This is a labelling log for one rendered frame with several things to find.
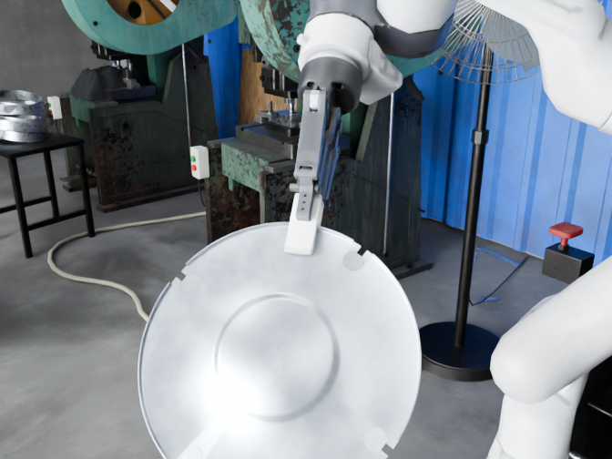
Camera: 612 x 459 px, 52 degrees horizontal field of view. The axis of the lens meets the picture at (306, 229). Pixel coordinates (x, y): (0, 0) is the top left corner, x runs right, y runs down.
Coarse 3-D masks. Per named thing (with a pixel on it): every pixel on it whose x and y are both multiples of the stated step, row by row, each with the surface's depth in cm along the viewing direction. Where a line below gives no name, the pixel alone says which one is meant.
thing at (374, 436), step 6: (366, 432) 59; (372, 432) 59; (378, 432) 59; (384, 432) 59; (366, 438) 59; (372, 438) 59; (378, 438) 59; (384, 438) 59; (366, 444) 59; (372, 444) 59; (378, 444) 59; (372, 450) 59; (378, 450) 59
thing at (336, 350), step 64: (256, 256) 68; (320, 256) 67; (192, 320) 67; (256, 320) 65; (320, 320) 64; (384, 320) 63; (192, 384) 64; (256, 384) 62; (320, 384) 61; (384, 384) 61; (256, 448) 60; (320, 448) 59
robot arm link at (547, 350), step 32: (576, 288) 89; (608, 288) 84; (544, 320) 90; (576, 320) 87; (608, 320) 84; (512, 352) 89; (544, 352) 87; (576, 352) 87; (608, 352) 87; (512, 384) 89; (544, 384) 87
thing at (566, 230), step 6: (564, 222) 153; (552, 228) 149; (558, 228) 149; (564, 228) 149; (570, 228) 149; (576, 228) 149; (582, 228) 149; (558, 234) 148; (564, 234) 147; (570, 234) 146; (576, 234) 148; (564, 240) 150
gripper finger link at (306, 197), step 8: (304, 168) 67; (312, 168) 67; (304, 176) 66; (304, 184) 67; (312, 184) 67; (304, 192) 67; (312, 192) 67; (304, 200) 67; (312, 200) 68; (304, 208) 67; (296, 216) 67; (304, 216) 66
